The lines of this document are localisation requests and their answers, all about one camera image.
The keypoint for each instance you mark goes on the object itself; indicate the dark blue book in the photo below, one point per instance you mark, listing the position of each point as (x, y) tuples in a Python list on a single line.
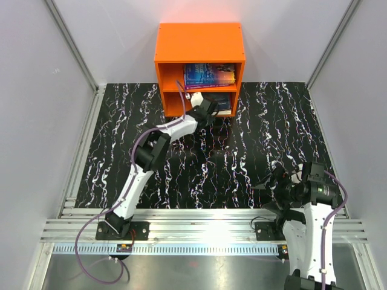
[(223, 102)]

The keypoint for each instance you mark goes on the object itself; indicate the purple paperback book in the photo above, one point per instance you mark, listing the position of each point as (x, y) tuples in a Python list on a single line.
[(215, 86)]

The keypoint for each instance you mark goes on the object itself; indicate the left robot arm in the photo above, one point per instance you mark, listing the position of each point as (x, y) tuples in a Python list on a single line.
[(148, 155)]

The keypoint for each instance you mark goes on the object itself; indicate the orange wooden shelf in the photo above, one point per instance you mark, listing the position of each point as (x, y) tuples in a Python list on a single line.
[(182, 43)]

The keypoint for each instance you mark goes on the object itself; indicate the aluminium rail frame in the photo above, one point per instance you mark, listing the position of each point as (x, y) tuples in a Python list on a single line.
[(209, 227)]

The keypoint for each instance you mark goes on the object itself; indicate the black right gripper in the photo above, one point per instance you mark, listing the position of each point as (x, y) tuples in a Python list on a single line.
[(279, 205)]

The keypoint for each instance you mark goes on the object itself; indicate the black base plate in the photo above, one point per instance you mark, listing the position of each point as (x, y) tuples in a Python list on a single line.
[(138, 230), (267, 231)]

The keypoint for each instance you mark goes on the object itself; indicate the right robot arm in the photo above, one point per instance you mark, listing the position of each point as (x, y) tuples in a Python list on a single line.
[(305, 202)]

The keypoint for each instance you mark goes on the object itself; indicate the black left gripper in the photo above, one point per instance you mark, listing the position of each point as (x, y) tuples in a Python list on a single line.
[(210, 121)]

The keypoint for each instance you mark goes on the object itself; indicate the slotted cable duct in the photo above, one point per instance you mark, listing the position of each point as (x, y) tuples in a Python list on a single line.
[(252, 249)]

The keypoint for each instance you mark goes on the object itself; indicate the Jane Eyre book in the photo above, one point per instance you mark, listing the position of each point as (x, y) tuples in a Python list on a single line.
[(209, 73)]

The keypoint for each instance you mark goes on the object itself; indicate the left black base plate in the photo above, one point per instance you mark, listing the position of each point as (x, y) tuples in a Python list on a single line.
[(138, 230)]

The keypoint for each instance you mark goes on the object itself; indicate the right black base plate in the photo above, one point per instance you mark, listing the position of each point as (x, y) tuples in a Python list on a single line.
[(267, 231)]

